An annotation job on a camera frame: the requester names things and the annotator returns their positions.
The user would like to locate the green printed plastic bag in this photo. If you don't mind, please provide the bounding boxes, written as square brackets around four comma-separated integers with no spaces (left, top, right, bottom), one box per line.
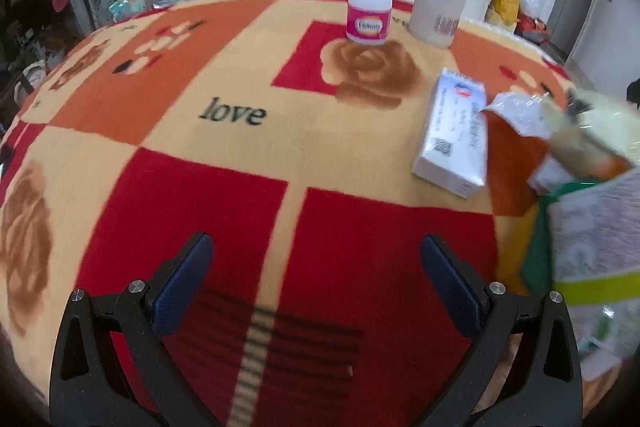
[521,168,639,381]

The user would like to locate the orange yellow snack bag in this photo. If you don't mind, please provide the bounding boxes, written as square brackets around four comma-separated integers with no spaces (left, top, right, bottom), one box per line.
[528,89,639,194]

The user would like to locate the clear white plastic wrapper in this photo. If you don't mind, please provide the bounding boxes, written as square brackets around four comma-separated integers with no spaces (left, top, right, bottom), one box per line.
[483,92,552,140]

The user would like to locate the white blue medicine box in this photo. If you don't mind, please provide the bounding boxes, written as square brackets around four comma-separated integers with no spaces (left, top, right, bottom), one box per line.
[411,68,488,199]

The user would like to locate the red orange patterned blanket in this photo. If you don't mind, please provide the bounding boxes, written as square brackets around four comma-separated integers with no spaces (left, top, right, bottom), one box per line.
[1,0,570,426]

